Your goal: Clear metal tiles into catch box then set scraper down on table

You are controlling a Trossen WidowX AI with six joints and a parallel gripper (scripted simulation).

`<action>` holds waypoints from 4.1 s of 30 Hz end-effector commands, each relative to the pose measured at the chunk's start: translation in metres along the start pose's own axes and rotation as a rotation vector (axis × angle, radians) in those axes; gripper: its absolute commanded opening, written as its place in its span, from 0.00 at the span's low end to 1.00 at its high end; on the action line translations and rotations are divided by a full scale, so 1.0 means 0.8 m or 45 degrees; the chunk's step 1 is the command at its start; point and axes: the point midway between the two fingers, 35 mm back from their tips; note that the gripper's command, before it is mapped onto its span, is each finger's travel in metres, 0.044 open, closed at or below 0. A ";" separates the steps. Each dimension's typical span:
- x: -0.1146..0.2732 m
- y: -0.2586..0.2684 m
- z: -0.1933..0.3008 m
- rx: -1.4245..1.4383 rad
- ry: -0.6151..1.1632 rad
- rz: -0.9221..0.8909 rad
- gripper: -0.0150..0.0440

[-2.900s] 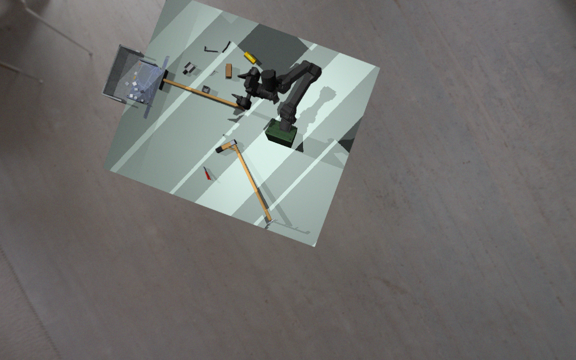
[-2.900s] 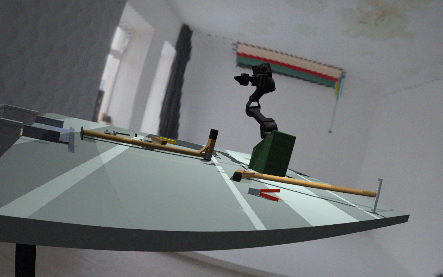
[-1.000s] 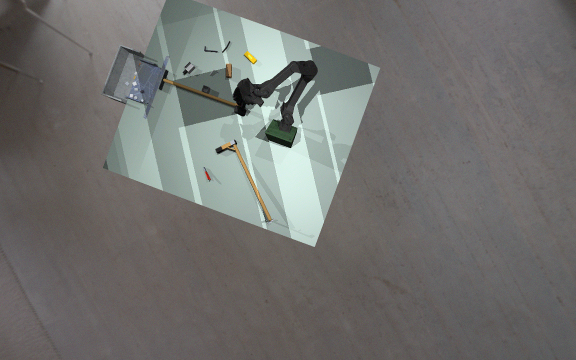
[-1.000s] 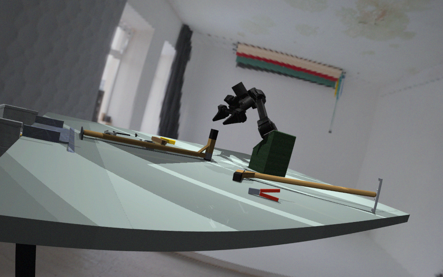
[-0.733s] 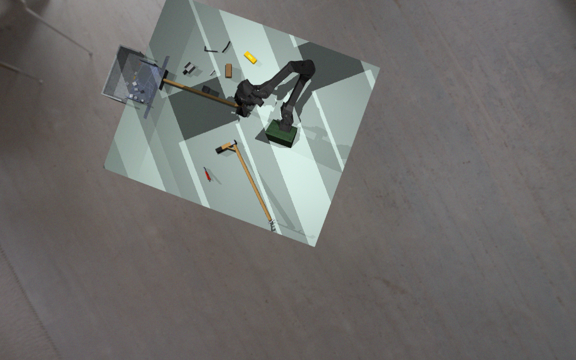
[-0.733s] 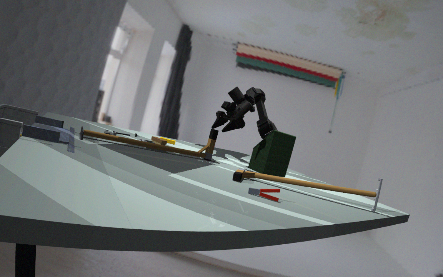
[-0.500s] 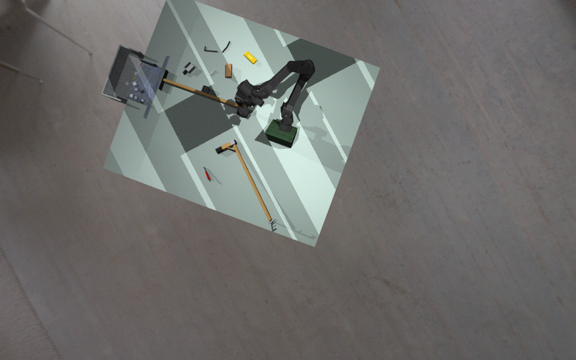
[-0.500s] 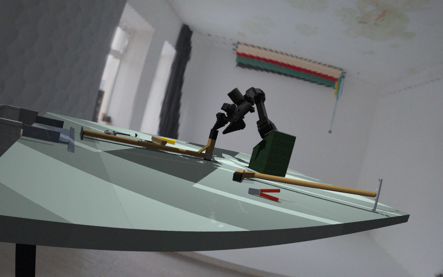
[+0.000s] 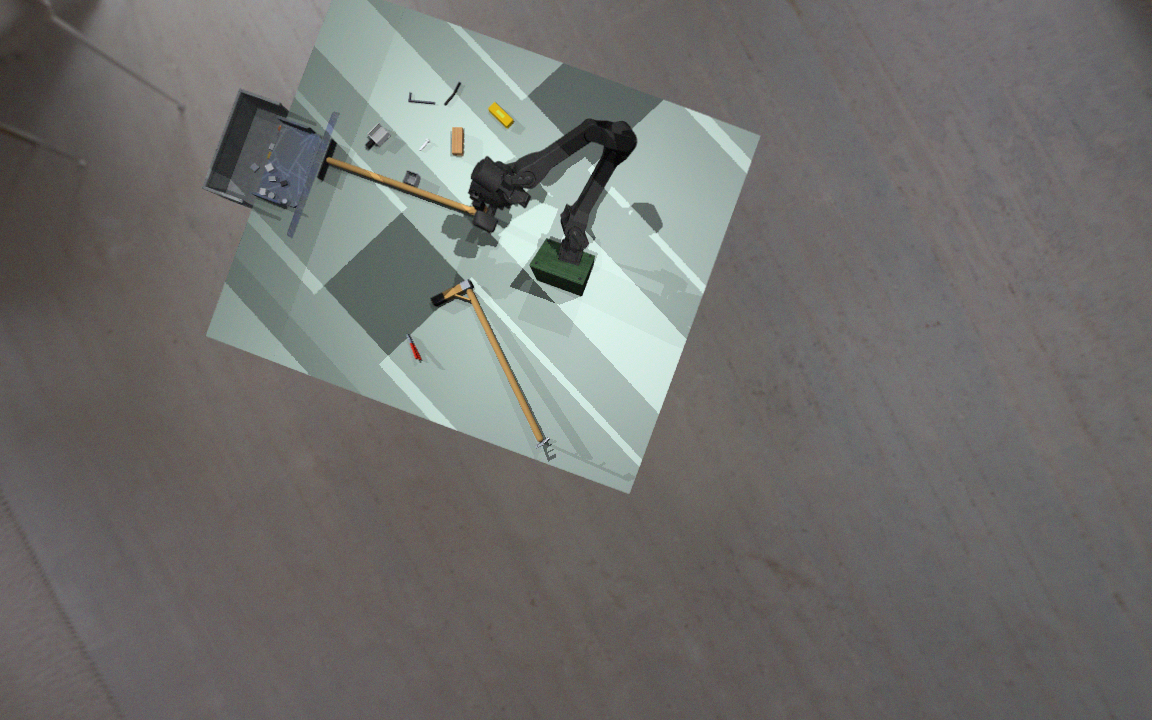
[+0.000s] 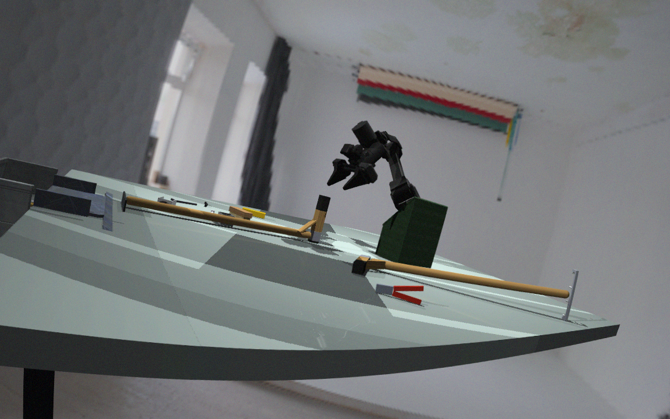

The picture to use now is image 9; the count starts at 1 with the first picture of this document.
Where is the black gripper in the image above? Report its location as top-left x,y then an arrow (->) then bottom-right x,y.
472,161 -> 510,233

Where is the yellow box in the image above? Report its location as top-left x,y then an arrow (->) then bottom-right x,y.
488,103 -> 514,129

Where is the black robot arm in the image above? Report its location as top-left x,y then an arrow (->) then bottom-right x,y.
468,119 -> 638,266

